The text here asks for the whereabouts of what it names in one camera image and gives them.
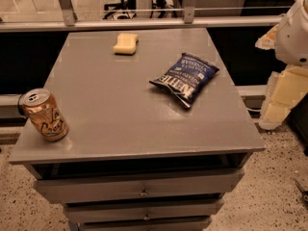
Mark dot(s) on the yellow sponge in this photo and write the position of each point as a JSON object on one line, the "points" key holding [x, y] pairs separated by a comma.
{"points": [[126, 44]]}

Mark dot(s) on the top grey drawer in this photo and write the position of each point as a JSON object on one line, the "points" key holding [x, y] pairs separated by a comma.
{"points": [[136, 186]]}

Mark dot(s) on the orange soda can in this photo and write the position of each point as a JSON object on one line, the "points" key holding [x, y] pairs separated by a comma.
{"points": [[40, 106]]}

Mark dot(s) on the blue chip bag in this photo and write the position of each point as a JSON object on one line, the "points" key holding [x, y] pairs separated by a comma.
{"points": [[186, 78]]}

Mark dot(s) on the grey drawer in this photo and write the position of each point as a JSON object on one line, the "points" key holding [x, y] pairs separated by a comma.
{"points": [[200, 207], [136, 186], [163, 224]]}

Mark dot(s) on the metal window rail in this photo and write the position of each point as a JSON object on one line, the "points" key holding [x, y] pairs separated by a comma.
{"points": [[142, 24]]}

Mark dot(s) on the dark object on floor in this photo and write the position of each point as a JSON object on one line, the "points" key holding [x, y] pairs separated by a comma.
{"points": [[304, 193]]}

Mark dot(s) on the middle grey drawer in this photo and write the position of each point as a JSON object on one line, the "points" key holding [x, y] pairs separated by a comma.
{"points": [[200, 207]]}

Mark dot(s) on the grey drawer cabinet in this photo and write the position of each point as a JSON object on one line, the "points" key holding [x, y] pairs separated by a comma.
{"points": [[121, 124]]}

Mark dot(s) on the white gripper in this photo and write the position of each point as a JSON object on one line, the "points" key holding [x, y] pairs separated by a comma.
{"points": [[294, 38]]}

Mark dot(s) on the bottom grey drawer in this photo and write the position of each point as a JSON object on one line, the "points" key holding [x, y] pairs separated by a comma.
{"points": [[163, 224]]}

